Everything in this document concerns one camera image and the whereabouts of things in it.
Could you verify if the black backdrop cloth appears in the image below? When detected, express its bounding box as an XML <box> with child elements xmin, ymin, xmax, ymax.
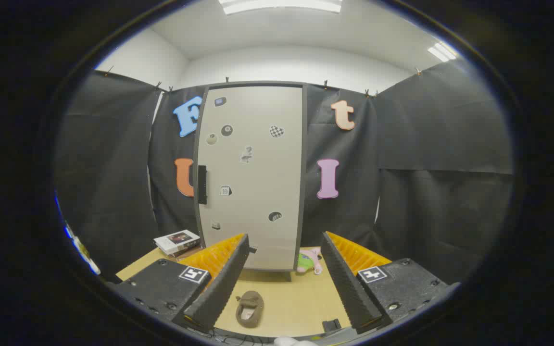
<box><xmin>55</xmin><ymin>60</ymin><xmax>514</xmax><ymax>284</ymax></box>

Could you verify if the white rounded object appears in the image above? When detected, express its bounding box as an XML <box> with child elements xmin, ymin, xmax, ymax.
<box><xmin>274</xmin><ymin>336</ymin><xmax>317</xmax><ymax>346</ymax></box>

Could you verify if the long ceiling light panel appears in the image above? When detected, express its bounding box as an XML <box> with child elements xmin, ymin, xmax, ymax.
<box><xmin>218</xmin><ymin>0</ymin><xmax>343</xmax><ymax>15</ymax></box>

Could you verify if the black cabinet door handle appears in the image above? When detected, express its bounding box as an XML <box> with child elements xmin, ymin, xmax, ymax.
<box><xmin>198</xmin><ymin>165</ymin><xmax>208</xmax><ymax>205</ymax></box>

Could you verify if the pink and green plush toy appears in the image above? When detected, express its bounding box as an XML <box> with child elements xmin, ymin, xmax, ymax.
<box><xmin>297</xmin><ymin>247</ymin><xmax>324</xmax><ymax>275</ymax></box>

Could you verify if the beige shoe cabinet door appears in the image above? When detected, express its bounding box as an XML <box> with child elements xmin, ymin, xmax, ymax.
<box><xmin>197</xmin><ymin>86</ymin><xmax>304</xmax><ymax>271</ymax></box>

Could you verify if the colourful printed object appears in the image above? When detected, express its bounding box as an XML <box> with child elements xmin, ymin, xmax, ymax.
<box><xmin>55</xmin><ymin>191</ymin><xmax>101</xmax><ymax>276</ymax></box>

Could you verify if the white book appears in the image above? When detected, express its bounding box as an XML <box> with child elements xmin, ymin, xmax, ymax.
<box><xmin>154</xmin><ymin>229</ymin><xmax>201</xmax><ymax>254</ymax></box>

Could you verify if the brown fluffy slipper shoe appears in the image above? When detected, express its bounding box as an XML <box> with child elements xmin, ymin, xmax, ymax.
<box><xmin>235</xmin><ymin>290</ymin><xmax>264</xmax><ymax>329</ymax></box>

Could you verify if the grey shoe cabinet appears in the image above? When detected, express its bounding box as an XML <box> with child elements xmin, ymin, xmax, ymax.
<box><xmin>193</xmin><ymin>82</ymin><xmax>309</xmax><ymax>282</ymax></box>

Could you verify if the brown book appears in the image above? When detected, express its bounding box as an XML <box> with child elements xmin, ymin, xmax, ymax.
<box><xmin>175</xmin><ymin>247</ymin><xmax>203</xmax><ymax>261</ymax></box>

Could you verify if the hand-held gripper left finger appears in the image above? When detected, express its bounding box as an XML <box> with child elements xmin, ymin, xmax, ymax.
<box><xmin>109</xmin><ymin>234</ymin><xmax>250</xmax><ymax>334</ymax></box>

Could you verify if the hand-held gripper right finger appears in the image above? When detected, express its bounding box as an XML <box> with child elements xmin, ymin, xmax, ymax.
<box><xmin>321</xmin><ymin>231</ymin><xmax>461</xmax><ymax>334</ymax></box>

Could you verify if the small ceiling light panel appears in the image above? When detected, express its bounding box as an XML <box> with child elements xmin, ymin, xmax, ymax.
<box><xmin>427</xmin><ymin>41</ymin><xmax>458</xmax><ymax>63</ymax></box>

